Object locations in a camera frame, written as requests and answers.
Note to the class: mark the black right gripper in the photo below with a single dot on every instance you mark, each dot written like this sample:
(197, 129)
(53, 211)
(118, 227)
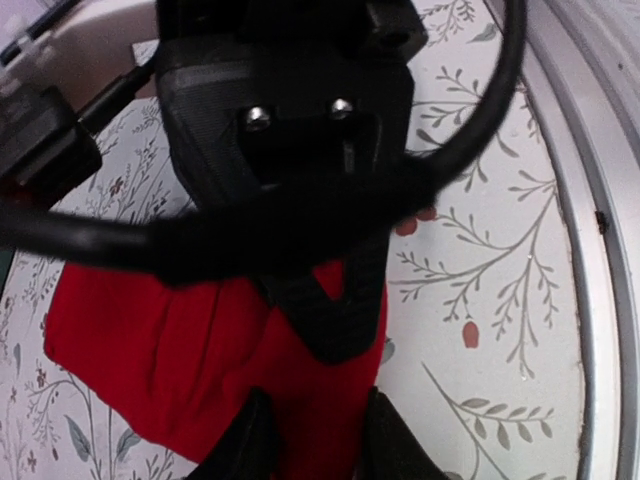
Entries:
(276, 112)

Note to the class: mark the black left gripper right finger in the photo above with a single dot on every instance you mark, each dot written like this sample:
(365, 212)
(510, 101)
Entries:
(389, 448)

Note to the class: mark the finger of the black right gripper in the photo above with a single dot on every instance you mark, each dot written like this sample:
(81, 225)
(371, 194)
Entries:
(339, 330)

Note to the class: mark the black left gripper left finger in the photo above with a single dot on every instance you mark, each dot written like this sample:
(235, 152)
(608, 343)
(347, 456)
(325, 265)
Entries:
(248, 449)

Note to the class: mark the red sock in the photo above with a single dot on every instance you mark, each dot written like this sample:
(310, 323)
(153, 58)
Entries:
(177, 365)

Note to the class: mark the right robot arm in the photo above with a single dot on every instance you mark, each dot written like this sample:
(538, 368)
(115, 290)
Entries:
(100, 55)

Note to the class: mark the floral table cloth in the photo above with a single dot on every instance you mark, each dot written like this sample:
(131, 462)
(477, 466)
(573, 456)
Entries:
(482, 355)

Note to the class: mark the aluminium front rail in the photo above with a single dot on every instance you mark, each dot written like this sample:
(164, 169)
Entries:
(582, 74)

